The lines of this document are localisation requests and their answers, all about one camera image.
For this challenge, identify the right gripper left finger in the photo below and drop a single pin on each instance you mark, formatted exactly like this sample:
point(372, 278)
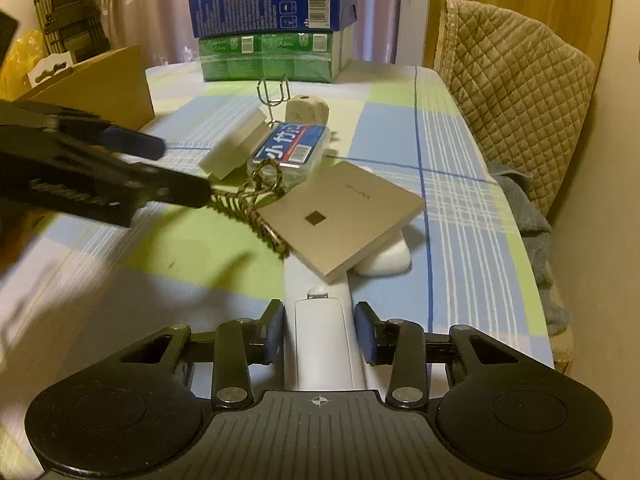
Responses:
point(239, 344)

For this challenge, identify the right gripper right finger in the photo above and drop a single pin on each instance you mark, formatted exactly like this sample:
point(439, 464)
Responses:
point(400, 345)

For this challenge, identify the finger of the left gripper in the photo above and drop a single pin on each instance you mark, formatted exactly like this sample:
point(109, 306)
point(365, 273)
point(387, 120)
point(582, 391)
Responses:
point(140, 183)
point(125, 141)

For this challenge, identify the white remote control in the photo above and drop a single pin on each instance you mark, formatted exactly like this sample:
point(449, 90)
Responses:
point(325, 348)

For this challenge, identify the blue dental floss box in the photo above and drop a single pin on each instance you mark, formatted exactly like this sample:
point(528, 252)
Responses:
point(296, 148)

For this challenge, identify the metal wire holder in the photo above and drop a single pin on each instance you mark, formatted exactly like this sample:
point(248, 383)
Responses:
point(271, 99)

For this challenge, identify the white rounded plastic device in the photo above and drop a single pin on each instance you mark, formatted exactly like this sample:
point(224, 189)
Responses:
point(307, 110)

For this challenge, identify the brown cardboard box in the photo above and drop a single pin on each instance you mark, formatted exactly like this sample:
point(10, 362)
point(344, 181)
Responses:
point(112, 85)

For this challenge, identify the white oval soap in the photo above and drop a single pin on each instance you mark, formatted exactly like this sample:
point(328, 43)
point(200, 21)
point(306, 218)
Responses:
point(391, 258)

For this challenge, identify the white rectangular block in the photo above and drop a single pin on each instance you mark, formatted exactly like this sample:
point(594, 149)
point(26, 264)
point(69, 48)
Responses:
point(233, 143)

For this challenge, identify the yellow plastic bag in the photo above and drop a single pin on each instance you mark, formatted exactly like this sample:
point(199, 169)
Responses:
point(23, 56)

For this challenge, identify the checkered tablecloth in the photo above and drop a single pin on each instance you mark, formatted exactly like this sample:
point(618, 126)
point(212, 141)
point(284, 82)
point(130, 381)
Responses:
point(83, 289)

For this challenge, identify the flat grey square box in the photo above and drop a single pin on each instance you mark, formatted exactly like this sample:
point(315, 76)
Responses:
point(339, 216)

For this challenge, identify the pink patterned curtain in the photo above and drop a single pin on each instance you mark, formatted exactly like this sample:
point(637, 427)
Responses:
point(162, 28)

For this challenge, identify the grey towel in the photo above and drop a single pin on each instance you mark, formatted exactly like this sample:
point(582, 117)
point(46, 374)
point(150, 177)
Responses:
point(535, 232)

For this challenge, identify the green carton pack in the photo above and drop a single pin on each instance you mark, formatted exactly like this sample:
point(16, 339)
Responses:
point(298, 56)

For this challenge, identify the blue carton box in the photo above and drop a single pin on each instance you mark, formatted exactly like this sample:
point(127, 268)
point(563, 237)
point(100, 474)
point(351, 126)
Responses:
point(217, 18)

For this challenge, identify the quilted beige chair cover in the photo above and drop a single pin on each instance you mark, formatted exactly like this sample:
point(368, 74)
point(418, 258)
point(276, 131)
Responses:
point(522, 90)

